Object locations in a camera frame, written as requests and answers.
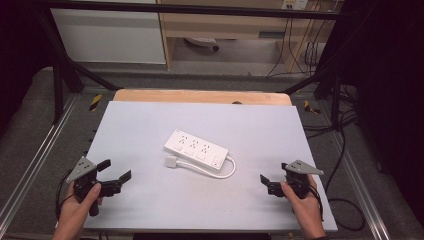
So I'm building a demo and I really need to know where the white wall outlet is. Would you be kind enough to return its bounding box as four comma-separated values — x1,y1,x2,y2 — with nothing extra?
281,0,310,11

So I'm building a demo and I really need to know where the wooden table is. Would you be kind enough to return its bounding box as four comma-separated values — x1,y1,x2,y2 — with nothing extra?
112,88,294,107

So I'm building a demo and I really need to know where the black floor cable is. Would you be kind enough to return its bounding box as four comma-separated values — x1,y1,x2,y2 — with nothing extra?
324,109,367,232

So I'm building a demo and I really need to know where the yellow cable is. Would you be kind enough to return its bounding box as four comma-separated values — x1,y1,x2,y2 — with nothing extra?
289,9,317,73

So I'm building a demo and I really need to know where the white power strip cable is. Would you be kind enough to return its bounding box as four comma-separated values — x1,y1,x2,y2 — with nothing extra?
176,155,237,180

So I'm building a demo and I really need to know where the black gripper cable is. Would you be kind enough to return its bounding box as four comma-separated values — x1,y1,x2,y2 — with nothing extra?
54,169,76,222
308,184,325,223

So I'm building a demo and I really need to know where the person's left hand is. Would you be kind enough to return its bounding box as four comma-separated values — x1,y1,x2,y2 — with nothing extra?
57,182,103,232

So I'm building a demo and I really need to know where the black hanging cable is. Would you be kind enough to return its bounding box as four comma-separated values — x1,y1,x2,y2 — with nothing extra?
265,17,294,78

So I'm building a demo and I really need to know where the black metal stand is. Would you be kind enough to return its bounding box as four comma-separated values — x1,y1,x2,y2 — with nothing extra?
35,9,124,126
282,58,345,132

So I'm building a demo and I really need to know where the aluminium rail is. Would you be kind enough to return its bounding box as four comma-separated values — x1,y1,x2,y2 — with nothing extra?
0,94,80,232
328,129,392,240

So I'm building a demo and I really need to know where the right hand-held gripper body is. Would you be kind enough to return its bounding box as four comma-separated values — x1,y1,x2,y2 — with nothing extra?
267,159,325,200

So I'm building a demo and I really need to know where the white device under desk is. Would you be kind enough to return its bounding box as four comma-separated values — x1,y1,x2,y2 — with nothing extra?
184,36,221,52

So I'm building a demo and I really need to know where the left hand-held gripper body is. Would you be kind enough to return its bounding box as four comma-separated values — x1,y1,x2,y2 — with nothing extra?
65,156,123,218

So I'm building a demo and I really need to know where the white power strip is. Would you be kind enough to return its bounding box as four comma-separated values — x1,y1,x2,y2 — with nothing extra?
163,128,230,172

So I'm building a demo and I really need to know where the black metal frame bar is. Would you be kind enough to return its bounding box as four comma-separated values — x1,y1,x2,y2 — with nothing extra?
33,0,342,22

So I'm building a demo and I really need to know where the white plug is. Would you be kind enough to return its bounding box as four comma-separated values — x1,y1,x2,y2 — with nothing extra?
164,156,180,169

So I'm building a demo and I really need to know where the white board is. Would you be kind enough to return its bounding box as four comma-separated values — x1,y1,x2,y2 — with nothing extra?
83,100,339,234

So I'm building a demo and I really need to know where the person's right hand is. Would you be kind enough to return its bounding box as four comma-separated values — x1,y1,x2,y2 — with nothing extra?
280,174,327,238

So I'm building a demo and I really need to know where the white cabinet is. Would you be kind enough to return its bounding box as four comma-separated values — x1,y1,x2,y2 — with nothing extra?
49,7,167,65

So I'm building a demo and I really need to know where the black curtain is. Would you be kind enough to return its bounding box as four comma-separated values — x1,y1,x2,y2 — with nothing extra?
0,0,56,136
339,0,424,228

